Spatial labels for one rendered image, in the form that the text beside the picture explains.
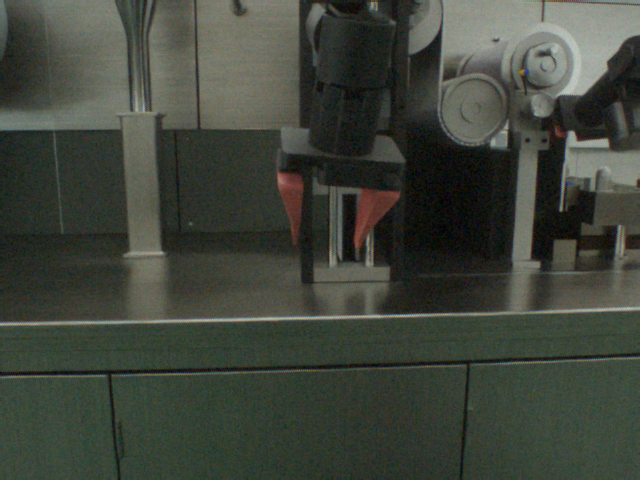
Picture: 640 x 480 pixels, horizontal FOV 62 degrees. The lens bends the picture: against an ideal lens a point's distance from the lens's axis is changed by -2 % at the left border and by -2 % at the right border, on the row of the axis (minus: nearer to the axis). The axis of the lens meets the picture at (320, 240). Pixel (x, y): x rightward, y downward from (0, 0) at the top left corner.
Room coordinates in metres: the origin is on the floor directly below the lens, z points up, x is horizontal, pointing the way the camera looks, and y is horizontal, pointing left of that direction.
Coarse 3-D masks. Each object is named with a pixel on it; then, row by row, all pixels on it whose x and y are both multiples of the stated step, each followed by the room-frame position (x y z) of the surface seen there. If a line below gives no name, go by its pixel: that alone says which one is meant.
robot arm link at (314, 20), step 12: (312, 0) 0.42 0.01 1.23; (324, 0) 0.42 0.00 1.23; (336, 0) 0.42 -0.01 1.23; (348, 0) 0.42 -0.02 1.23; (360, 0) 0.42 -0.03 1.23; (372, 0) 0.42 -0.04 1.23; (384, 0) 0.42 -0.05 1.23; (396, 0) 0.42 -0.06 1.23; (408, 0) 0.43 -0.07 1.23; (312, 12) 0.52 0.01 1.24; (312, 24) 0.50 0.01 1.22; (312, 36) 0.49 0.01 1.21
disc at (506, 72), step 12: (540, 24) 0.99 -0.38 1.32; (552, 24) 0.99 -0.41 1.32; (516, 36) 0.98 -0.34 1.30; (564, 36) 0.99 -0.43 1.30; (576, 48) 0.99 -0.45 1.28; (504, 60) 0.98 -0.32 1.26; (576, 60) 0.99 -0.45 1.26; (504, 72) 0.98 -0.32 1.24; (576, 72) 0.99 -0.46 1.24; (504, 84) 0.98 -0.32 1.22
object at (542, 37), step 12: (528, 36) 0.98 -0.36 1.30; (540, 36) 0.98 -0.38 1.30; (552, 36) 0.98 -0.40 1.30; (516, 48) 0.98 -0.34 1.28; (528, 48) 0.98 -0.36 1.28; (564, 48) 0.98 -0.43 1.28; (516, 60) 0.98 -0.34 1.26; (516, 72) 0.98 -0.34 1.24; (516, 84) 0.98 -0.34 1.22; (528, 84) 0.98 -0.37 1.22; (564, 84) 0.98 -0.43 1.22; (552, 96) 0.98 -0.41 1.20
